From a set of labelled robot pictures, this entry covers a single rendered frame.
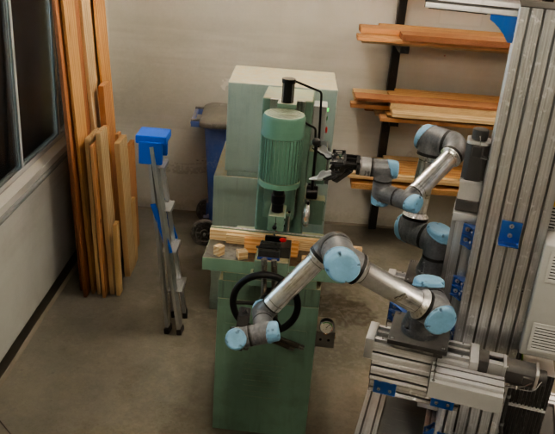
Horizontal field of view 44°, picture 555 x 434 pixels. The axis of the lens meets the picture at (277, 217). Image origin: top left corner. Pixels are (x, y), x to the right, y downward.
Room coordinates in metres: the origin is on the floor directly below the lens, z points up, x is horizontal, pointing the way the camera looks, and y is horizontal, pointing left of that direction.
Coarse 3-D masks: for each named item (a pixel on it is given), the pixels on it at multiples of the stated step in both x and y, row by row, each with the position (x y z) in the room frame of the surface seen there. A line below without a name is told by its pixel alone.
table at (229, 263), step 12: (216, 240) 2.78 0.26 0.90; (204, 252) 2.66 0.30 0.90; (228, 252) 2.67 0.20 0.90; (300, 252) 2.72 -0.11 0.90; (204, 264) 2.61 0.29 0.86; (216, 264) 2.61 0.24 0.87; (228, 264) 2.61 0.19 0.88; (240, 264) 2.60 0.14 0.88; (252, 264) 2.60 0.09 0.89; (324, 276) 2.58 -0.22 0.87
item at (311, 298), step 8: (304, 232) 3.15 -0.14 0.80; (224, 280) 2.61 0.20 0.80; (224, 288) 2.61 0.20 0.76; (248, 288) 2.60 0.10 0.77; (256, 288) 2.60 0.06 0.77; (304, 288) 2.59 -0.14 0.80; (320, 288) 2.60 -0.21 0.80; (224, 296) 2.61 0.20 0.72; (240, 296) 2.60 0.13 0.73; (248, 296) 2.60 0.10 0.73; (256, 296) 2.60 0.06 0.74; (304, 296) 2.59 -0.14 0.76; (312, 296) 2.59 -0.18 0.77; (320, 296) 2.63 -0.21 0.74; (288, 304) 2.59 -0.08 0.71; (304, 304) 2.59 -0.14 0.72; (312, 304) 2.59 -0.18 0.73
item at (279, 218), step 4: (284, 208) 2.80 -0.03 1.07; (272, 212) 2.75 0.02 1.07; (284, 212) 2.76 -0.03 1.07; (268, 216) 2.71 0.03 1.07; (272, 216) 2.71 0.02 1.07; (276, 216) 2.71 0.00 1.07; (280, 216) 2.71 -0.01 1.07; (284, 216) 2.72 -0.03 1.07; (268, 220) 2.71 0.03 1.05; (272, 220) 2.71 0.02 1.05; (276, 220) 2.71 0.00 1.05; (280, 220) 2.71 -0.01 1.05; (284, 220) 2.73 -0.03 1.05; (268, 224) 2.71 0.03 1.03; (272, 224) 2.71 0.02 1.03; (276, 224) 2.71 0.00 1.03; (280, 224) 2.71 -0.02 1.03; (284, 224) 2.77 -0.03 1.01; (268, 228) 2.71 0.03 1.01; (272, 228) 2.71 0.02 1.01; (280, 228) 2.71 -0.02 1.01
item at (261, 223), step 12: (264, 96) 2.96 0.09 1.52; (276, 96) 2.97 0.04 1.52; (300, 96) 3.00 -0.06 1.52; (312, 96) 3.02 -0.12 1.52; (264, 108) 2.95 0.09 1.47; (312, 108) 2.94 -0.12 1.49; (300, 180) 2.94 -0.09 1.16; (300, 192) 2.94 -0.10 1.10; (300, 204) 2.94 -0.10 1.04; (300, 216) 2.94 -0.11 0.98; (264, 228) 2.94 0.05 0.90; (300, 228) 2.94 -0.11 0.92
